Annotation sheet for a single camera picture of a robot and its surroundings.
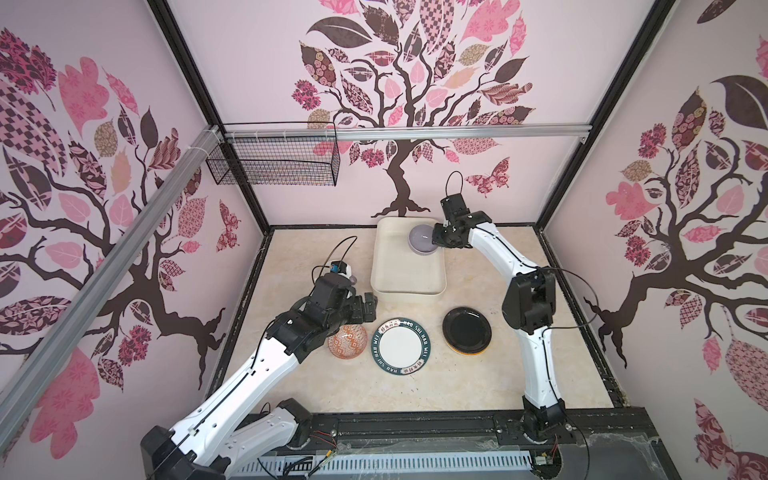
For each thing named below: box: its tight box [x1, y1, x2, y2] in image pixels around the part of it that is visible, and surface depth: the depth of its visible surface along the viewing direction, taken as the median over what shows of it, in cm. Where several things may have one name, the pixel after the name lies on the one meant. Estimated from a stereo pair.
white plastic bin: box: [370, 216, 447, 297], surface depth 109 cm
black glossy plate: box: [442, 306, 493, 353], surface depth 91 cm
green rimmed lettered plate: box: [371, 317, 431, 376], surface depth 89 cm
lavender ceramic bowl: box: [408, 224, 438, 256], surface depth 100 cm
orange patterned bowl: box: [327, 324, 368, 360], surface depth 89 cm
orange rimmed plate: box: [446, 342, 490, 356], surface depth 87 cm
